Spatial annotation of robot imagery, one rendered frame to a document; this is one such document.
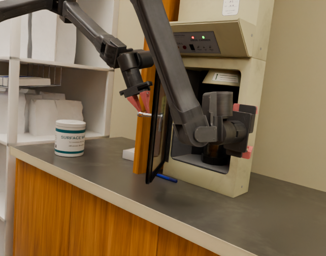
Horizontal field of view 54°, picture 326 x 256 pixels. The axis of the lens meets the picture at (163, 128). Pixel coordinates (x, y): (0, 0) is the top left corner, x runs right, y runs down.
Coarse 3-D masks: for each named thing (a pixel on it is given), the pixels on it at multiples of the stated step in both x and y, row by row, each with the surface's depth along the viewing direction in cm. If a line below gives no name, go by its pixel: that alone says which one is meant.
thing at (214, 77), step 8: (208, 72) 119; (216, 72) 115; (224, 72) 113; (232, 72) 113; (240, 72) 114; (208, 80) 116; (216, 80) 113; (224, 80) 112; (232, 80) 112; (240, 80) 113
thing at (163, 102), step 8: (160, 88) 100; (160, 96) 101; (152, 104) 94; (160, 104) 103; (168, 104) 119; (152, 112) 94; (160, 112) 105; (168, 112) 122; (152, 120) 95; (152, 128) 95; (160, 136) 111; (160, 144) 113; (160, 152) 115; (160, 160) 117; (152, 168) 103
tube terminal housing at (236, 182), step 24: (192, 0) 116; (216, 0) 110; (240, 0) 104; (264, 0) 103; (264, 24) 105; (264, 48) 108; (264, 72) 111; (240, 96) 106; (168, 168) 127; (192, 168) 120; (240, 168) 110; (216, 192) 113; (240, 192) 113
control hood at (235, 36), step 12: (180, 24) 106; (192, 24) 103; (204, 24) 101; (216, 24) 98; (228, 24) 96; (240, 24) 94; (252, 24) 99; (216, 36) 102; (228, 36) 99; (240, 36) 96; (252, 36) 101; (228, 48) 103; (240, 48) 100; (252, 48) 102
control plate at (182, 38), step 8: (184, 32) 108; (192, 32) 106; (200, 32) 104; (208, 32) 102; (176, 40) 113; (184, 40) 111; (192, 40) 109; (200, 40) 107; (208, 40) 105; (200, 48) 110; (208, 48) 108; (216, 48) 106
